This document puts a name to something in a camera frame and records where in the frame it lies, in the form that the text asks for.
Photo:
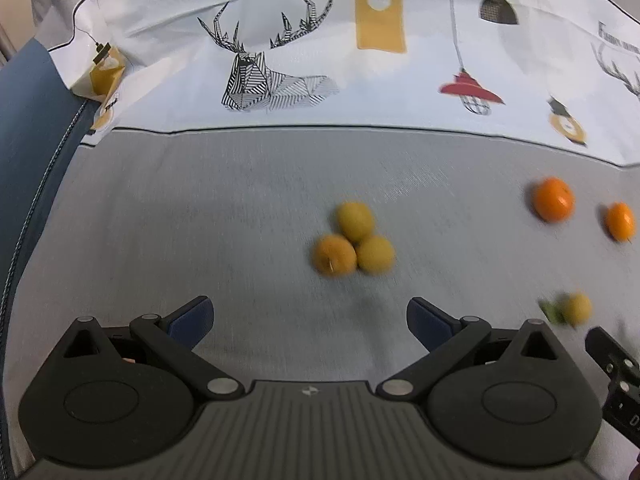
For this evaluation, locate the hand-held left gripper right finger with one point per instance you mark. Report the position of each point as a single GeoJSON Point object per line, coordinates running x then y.
{"type": "Point", "coordinates": [430, 325]}

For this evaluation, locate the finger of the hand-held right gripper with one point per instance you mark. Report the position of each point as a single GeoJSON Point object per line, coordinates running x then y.
{"type": "Point", "coordinates": [607, 352]}

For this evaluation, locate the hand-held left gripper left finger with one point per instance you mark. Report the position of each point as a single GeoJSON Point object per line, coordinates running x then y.
{"type": "Point", "coordinates": [192, 320]}

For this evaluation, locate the yellow-green small fruit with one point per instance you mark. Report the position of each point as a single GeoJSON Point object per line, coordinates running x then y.
{"type": "Point", "coordinates": [334, 256]}
{"type": "Point", "coordinates": [577, 308]}
{"type": "Point", "coordinates": [355, 221]}
{"type": "Point", "coordinates": [376, 255]}

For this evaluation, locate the small orange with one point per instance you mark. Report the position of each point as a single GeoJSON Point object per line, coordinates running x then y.
{"type": "Point", "coordinates": [620, 220]}
{"type": "Point", "coordinates": [552, 199]}

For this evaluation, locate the small green leaf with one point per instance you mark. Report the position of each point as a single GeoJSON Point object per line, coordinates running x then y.
{"type": "Point", "coordinates": [550, 310]}

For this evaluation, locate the grey printed sofa cover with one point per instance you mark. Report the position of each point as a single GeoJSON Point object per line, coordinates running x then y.
{"type": "Point", "coordinates": [250, 185]}

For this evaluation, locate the blue sofa armrest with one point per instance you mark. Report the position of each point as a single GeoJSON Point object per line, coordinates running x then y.
{"type": "Point", "coordinates": [30, 120]}

